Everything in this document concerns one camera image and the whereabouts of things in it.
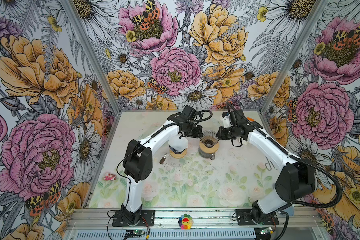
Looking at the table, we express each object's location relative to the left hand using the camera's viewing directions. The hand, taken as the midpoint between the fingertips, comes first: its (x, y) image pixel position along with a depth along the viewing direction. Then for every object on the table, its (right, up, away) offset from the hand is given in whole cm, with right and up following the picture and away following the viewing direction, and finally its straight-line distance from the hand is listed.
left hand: (200, 138), depth 87 cm
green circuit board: (-32, -42, -16) cm, 55 cm away
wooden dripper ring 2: (-13, -9, -3) cm, 16 cm away
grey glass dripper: (+5, 0, +3) cm, 6 cm away
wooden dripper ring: (+4, -7, +1) cm, 8 cm away
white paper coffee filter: (-12, -2, -8) cm, 15 cm away
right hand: (+10, 0, -1) cm, 10 cm away
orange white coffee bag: (+34, +12, +12) cm, 38 cm away
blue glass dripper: (-14, -7, -2) cm, 16 cm away
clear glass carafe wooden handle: (-14, -15, +7) cm, 22 cm away
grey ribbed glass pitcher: (+5, -11, +7) cm, 14 cm away
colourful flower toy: (-9, -38, -15) cm, 42 cm away
